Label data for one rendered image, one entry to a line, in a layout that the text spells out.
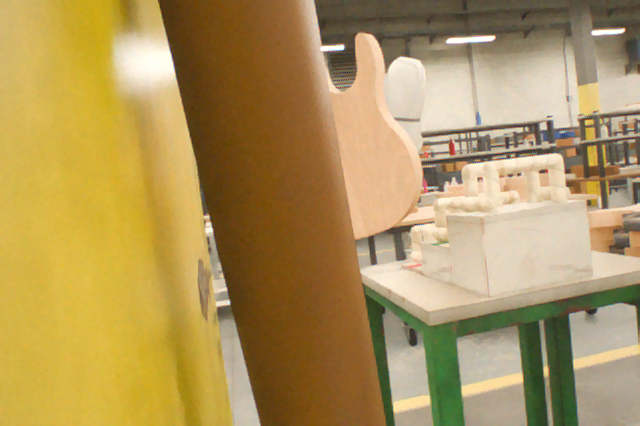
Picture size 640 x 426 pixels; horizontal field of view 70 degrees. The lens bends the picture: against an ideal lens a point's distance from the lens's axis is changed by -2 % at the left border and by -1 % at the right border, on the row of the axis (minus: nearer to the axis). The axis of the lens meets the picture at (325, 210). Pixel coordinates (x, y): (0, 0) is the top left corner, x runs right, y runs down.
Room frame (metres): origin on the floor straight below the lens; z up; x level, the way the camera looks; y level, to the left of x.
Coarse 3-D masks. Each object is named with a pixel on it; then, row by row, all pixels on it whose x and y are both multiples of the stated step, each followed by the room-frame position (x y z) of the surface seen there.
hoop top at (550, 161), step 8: (504, 160) 0.98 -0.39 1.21; (512, 160) 0.98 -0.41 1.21; (520, 160) 0.98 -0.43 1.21; (528, 160) 0.99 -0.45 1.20; (536, 160) 0.99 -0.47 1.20; (544, 160) 0.99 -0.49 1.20; (552, 160) 1.00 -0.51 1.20; (488, 168) 0.96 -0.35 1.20; (496, 168) 0.96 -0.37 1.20; (504, 168) 0.97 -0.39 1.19; (512, 168) 0.97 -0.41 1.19; (520, 168) 0.98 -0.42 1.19; (528, 168) 0.99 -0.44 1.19; (536, 168) 0.99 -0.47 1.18; (544, 168) 1.00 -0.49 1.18
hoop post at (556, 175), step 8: (560, 160) 1.00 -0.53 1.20; (552, 168) 1.01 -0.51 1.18; (560, 168) 1.00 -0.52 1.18; (552, 176) 1.01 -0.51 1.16; (560, 176) 1.00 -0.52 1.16; (552, 184) 1.01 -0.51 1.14; (560, 184) 1.00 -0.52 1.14; (552, 192) 1.01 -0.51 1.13; (560, 192) 1.00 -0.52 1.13; (552, 200) 1.02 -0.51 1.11; (560, 200) 1.00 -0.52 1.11
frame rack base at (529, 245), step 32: (448, 224) 1.07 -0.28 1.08; (480, 224) 0.94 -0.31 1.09; (512, 224) 0.96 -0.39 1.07; (544, 224) 0.98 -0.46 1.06; (576, 224) 1.00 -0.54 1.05; (480, 256) 0.96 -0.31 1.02; (512, 256) 0.96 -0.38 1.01; (544, 256) 0.97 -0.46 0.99; (576, 256) 1.00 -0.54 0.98; (480, 288) 0.97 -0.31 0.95; (512, 288) 0.95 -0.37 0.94
